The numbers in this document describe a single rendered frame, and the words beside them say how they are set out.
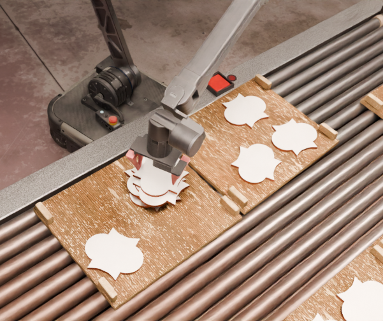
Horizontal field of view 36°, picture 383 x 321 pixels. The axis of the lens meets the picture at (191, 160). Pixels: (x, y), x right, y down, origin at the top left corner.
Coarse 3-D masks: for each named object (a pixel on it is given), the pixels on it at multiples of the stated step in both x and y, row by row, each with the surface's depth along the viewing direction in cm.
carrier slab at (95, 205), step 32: (128, 160) 160; (64, 192) 151; (96, 192) 152; (128, 192) 153; (192, 192) 155; (64, 224) 145; (96, 224) 146; (128, 224) 147; (160, 224) 148; (192, 224) 149; (224, 224) 150; (160, 256) 142; (128, 288) 136
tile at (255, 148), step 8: (256, 144) 168; (240, 152) 165; (248, 152) 165; (256, 152) 165; (264, 152) 166; (272, 152) 166; (240, 160) 163; (248, 160) 163; (256, 160) 163; (264, 160) 164; (272, 160) 164; (240, 168) 161; (248, 168) 161; (256, 168) 162; (264, 168) 162; (272, 168) 162; (240, 176) 160; (248, 176) 159; (256, 176) 160; (264, 176) 160; (272, 176) 160
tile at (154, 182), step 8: (152, 160) 154; (144, 168) 152; (152, 168) 152; (136, 176) 150; (144, 176) 150; (152, 176) 150; (160, 176) 150; (168, 176) 151; (184, 176) 152; (144, 184) 148; (152, 184) 149; (160, 184) 149; (168, 184) 149; (176, 184) 149; (144, 192) 147; (152, 192) 147; (160, 192) 147; (176, 192) 148
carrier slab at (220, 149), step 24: (264, 96) 182; (216, 120) 173; (264, 120) 175; (288, 120) 176; (312, 120) 177; (216, 144) 167; (240, 144) 168; (264, 144) 169; (336, 144) 173; (192, 168) 163; (216, 168) 162; (288, 168) 164; (240, 192) 157; (264, 192) 158
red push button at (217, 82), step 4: (216, 76) 187; (220, 76) 187; (212, 80) 186; (216, 80) 186; (220, 80) 186; (224, 80) 186; (208, 84) 184; (212, 84) 185; (216, 84) 185; (220, 84) 185; (224, 84) 185; (228, 84) 185; (216, 88) 184; (220, 88) 184
